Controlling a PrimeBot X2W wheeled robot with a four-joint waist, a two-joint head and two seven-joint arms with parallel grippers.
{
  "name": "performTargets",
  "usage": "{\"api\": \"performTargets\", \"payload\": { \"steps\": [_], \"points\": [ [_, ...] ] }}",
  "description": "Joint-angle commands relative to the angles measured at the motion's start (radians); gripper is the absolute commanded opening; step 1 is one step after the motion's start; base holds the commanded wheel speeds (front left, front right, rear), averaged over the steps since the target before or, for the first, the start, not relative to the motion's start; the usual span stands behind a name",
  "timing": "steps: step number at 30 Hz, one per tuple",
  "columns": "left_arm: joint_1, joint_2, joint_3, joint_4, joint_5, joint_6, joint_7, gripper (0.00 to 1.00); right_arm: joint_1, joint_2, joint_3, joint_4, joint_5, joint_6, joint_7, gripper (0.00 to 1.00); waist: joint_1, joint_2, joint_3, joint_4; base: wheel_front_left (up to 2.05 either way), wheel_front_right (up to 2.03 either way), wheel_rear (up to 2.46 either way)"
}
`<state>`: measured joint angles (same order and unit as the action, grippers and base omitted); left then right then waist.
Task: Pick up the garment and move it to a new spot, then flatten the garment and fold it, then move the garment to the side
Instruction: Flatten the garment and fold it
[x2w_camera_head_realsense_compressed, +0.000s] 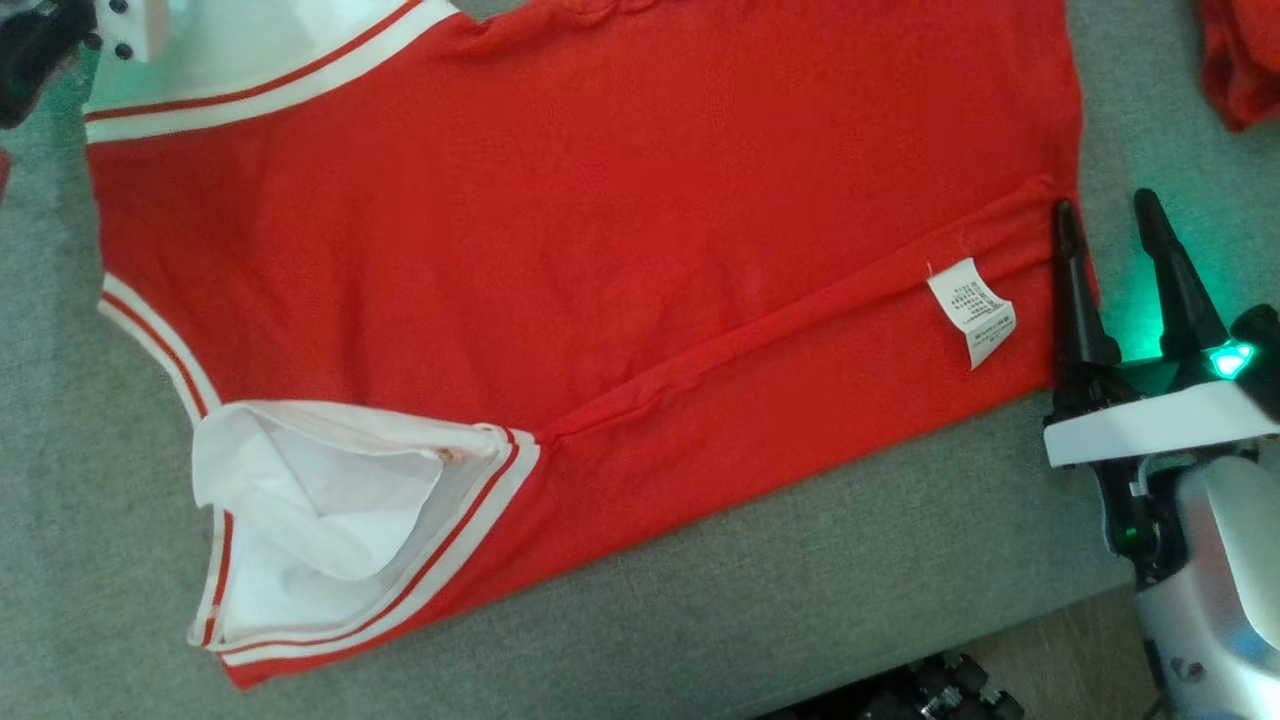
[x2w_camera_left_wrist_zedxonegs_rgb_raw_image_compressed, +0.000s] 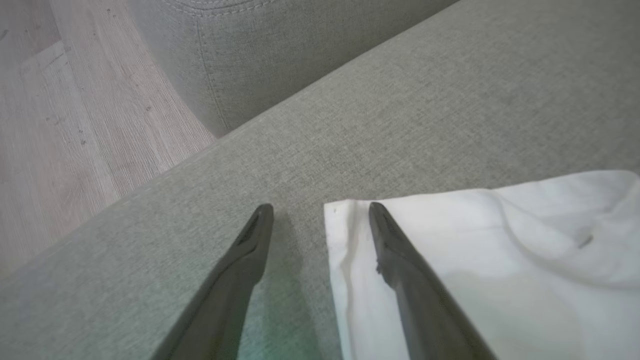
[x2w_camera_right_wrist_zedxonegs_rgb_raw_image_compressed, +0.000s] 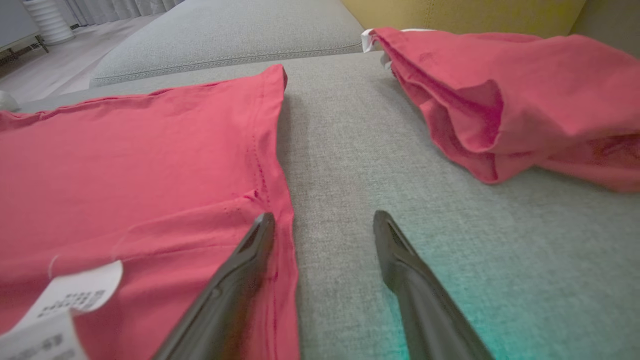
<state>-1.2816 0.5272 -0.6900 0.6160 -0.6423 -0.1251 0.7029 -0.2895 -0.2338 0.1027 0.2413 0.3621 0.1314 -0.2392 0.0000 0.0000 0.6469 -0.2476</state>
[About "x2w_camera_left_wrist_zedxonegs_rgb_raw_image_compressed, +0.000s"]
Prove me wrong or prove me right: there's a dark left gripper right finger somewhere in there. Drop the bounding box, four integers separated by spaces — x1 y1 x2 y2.
368 202 499 360

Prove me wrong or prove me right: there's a red and white sports garment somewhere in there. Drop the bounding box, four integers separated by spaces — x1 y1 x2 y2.
324 170 640 360

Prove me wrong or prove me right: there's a grey fabric sofa section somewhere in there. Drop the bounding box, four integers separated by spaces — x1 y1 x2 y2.
125 0 458 138

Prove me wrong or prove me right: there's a grey fabric sofa cushion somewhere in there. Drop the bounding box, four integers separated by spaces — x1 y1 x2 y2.
0 0 640 360

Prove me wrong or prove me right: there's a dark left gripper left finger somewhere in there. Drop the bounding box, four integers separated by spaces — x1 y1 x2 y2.
152 203 275 360

